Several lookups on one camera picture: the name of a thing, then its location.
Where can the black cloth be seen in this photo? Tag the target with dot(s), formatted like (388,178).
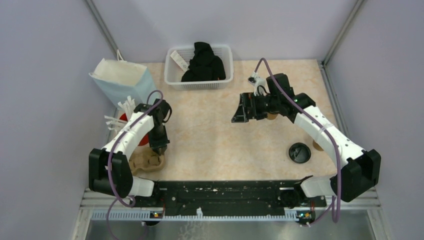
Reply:
(205,65)

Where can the red straw holder cup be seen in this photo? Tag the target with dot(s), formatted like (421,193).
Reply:
(145,140)

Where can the brown paper coffee cup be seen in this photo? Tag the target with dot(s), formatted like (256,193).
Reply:
(271,116)

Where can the white plastic basket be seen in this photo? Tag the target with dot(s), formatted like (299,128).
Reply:
(173,73)

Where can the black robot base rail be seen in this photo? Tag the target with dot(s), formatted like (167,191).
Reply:
(227,198)

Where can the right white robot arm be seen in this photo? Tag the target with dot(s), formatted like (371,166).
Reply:
(358,170)

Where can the brown pulp cup carrier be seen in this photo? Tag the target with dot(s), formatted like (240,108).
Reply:
(144,159)

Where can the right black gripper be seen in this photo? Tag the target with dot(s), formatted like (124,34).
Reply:
(241,115)

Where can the stack of paper cups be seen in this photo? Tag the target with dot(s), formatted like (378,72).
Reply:
(317,146)

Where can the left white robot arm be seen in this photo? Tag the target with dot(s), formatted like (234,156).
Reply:
(108,167)

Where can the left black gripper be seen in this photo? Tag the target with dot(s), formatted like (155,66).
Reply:
(162,143)

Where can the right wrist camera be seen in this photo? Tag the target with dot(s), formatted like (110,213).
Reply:
(259,85)

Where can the white paper packet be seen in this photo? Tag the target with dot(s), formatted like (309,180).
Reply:
(178,59)

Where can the light blue paper bag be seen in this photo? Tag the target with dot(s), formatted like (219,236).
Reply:
(118,79)

